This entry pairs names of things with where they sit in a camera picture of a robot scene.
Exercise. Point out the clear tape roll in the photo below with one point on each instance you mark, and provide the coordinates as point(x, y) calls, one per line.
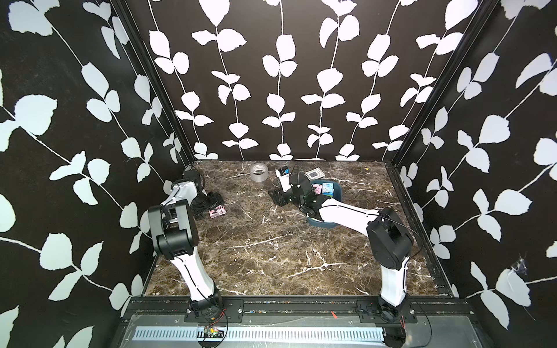
point(258, 172)

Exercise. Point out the small white square box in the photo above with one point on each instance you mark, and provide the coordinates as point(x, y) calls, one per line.
point(315, 174)

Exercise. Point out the pink Kuromi tissue pack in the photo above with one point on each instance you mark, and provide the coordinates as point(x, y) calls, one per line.
point(217, 211)
point(317, 188)

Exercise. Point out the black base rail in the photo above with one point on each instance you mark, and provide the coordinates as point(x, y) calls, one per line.
point(365, 308)

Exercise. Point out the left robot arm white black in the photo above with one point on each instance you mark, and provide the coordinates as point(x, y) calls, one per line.
point(175, 237)

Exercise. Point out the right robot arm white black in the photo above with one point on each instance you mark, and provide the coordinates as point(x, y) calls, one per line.
point(391, 241)

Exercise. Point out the blue Cinnamoroll tissue pack back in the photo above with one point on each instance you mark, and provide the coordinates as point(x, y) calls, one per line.
point(327, 188)

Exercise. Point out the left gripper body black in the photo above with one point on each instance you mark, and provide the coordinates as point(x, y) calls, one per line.
point(205, 201)

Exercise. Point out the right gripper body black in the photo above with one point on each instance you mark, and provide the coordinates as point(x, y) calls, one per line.
point(285, 199)

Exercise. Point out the teal storage box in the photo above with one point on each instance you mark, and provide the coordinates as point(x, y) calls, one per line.
point(337, 195)

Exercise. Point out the white perforated strip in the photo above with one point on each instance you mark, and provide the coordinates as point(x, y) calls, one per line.
point(312, 335)

